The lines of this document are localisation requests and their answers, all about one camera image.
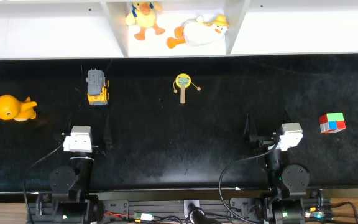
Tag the white shelf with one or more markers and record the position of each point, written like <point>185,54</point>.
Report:
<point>42,34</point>

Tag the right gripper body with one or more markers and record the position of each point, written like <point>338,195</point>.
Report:
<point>259,138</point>

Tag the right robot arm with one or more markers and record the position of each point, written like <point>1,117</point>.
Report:
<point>295,179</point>

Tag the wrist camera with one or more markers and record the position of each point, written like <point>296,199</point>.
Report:
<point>290,135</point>
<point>79,140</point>

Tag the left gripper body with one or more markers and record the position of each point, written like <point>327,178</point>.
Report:
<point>99,150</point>

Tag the grey and yellow toy truck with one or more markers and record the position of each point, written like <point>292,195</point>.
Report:
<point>96,87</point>

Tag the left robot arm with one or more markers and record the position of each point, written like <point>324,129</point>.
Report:
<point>82,174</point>

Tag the mounting rail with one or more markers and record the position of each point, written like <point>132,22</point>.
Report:
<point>166,211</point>

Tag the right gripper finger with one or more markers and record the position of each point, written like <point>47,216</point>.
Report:
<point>287,119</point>
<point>249,130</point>

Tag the orange toy dinosaur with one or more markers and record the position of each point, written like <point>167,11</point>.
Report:
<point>9,107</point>

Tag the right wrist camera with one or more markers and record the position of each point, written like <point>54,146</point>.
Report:
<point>290,135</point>

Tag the many-coloured puzzle cube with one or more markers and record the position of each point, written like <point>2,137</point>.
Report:
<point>332,122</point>

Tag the white plush duck yellow hat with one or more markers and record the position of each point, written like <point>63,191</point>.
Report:
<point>200,32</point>

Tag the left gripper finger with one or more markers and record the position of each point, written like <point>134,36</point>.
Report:
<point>108,137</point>
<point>68,129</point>

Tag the yellow and green rattle drum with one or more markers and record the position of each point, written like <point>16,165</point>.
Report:
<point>183,81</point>

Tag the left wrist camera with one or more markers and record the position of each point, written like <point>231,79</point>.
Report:
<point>79,140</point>

